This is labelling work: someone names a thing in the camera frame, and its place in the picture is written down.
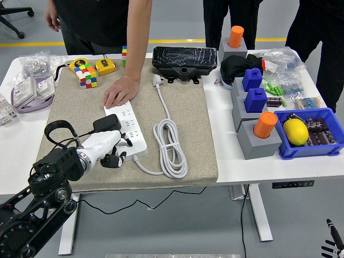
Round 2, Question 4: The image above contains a square yellow tape measure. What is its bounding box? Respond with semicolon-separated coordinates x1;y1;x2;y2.
91;52;117;77

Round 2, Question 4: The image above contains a grey box under table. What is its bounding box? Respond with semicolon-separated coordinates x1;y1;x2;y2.
228;184;250;201

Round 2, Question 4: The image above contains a white label card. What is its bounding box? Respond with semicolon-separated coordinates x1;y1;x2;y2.
264;60;279;73

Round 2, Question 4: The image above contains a person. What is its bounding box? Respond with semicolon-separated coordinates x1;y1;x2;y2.
284;0;344;113
202;0;266;51
53;0;130;56

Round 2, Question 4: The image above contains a clear bag of blue resistors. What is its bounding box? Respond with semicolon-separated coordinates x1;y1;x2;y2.
278;74;306;98
263;46;307;78

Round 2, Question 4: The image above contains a yellow lemon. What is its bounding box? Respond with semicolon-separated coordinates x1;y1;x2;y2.
283;118;309;147

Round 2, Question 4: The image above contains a white circuit breaker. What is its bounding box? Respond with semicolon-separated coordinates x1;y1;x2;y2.
0;93;17;126

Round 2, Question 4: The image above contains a white power strip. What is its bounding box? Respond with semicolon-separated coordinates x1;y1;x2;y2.
104;99;148;163

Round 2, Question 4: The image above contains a white table leg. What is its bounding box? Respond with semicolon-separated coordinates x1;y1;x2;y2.
58;195;81;256
247;184;274;242

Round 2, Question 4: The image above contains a thin black plug cord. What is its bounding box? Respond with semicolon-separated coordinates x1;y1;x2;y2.
76;130;207;215

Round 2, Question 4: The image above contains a round yellow tape measure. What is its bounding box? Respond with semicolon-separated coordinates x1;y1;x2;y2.
53;57;89;82

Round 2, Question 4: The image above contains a black wrapped device box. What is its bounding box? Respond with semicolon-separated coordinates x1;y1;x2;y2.
152;46;218;84

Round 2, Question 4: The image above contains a black plug adapter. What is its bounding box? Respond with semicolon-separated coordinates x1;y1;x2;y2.
92;113;122;133

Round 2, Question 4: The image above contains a blue block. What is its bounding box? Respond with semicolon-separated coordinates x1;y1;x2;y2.
241;67;263;92
243;87;268;113

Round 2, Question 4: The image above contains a white power strip cord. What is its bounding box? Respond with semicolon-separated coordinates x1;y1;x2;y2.
133;74;188;179

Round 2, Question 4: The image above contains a black hanging cable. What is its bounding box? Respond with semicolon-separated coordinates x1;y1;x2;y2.
240;184;249;258

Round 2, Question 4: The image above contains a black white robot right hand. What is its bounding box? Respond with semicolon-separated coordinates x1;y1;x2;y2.
321;219;344;258

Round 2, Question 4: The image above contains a black office chair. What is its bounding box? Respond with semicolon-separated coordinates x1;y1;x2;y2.
0;0;35;39

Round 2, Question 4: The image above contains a purple tray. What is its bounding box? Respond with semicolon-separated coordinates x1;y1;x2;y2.
10;76;56;113

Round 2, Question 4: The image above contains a black cloth bundle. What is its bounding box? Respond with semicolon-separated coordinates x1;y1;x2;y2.
220;53;266;84

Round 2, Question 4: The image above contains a clear bag of metal nuts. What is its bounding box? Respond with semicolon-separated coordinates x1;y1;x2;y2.
17;49;53;79

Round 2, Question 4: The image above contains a grey-brown mat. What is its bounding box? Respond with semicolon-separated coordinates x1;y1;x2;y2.
33;57;219;193

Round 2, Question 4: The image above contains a black table control panel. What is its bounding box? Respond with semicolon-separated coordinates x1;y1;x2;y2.
271;180;315;189

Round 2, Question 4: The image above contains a clear bag of taped resistors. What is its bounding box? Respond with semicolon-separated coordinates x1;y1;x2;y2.
293;96;327;110

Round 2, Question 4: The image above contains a black metal clip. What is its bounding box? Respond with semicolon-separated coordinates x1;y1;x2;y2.
285;112;307;124

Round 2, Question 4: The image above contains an orange cylinder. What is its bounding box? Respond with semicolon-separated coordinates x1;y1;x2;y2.
228;25;245;49
253;111;278;139

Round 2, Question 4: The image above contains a blue plastic bin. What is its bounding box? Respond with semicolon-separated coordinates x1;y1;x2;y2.
273;107;344;161

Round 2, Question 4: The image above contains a white switch box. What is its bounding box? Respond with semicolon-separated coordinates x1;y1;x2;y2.
35;76;55;97
12;77;38;107

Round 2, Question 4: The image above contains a person's right hand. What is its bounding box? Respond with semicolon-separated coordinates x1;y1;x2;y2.
44;0;61;33

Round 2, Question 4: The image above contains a person's left hand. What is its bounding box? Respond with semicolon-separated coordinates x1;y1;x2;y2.
102;76;140;110

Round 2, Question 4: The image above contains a grey block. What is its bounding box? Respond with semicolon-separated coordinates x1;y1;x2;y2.
230;77;266;98
231;94;269;133
236;119;283;161
218;37;248;62

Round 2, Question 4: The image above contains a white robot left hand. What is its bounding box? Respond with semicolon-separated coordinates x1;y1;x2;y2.
77;130;133;169

